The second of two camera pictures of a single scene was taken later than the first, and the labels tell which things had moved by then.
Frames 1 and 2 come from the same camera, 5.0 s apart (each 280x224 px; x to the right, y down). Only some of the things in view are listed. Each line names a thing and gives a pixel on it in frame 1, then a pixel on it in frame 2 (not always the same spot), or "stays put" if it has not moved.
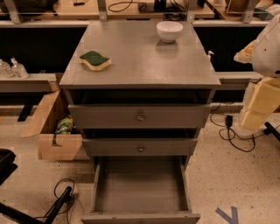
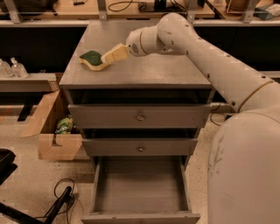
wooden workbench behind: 77,13 stays put
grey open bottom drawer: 139,190 stays put
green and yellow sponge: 95,61 stays put
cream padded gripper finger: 263,102 -> 117,52
